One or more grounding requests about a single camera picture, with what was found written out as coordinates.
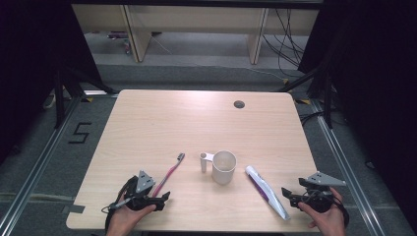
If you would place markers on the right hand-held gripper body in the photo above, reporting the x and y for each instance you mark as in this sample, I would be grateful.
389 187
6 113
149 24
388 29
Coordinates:
323 179

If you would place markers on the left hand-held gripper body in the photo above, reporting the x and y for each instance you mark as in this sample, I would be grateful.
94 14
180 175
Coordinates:
144 183

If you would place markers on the white purple toothpaste tube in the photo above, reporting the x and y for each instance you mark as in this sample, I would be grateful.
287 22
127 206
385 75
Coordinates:
267 192

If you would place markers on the pink toothbrush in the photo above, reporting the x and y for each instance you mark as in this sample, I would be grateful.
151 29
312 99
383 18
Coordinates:
169 173

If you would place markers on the white cup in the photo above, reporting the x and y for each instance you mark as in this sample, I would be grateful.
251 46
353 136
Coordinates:
224 173

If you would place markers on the person's right hand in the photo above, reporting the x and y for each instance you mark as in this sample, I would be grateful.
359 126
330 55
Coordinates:
329 223

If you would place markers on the person's left hand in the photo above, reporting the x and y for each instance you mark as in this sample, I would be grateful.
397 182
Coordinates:
123 221

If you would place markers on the grey tape strip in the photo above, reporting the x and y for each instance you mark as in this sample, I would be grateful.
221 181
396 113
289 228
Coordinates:
73 209

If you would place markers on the yellow black tape piece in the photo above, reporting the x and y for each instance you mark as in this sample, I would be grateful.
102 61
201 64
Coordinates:
87 99
302 101

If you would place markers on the black metal stand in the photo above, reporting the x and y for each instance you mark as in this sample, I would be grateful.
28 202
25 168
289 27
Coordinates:
59 98
327 98

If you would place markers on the black tape floor mark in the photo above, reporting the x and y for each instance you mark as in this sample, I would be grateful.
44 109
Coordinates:
80 132

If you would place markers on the black curtain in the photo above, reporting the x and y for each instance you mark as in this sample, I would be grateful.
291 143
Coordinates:
29 65
377 82

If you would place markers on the small colourful items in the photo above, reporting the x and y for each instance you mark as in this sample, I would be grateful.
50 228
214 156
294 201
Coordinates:
124 42

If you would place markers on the beige wooden desk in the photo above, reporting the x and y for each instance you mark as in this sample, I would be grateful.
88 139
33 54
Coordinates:
196 19

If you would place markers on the aluminium floor rail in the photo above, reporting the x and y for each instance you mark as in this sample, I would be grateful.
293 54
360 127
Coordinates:
39 160
347 170

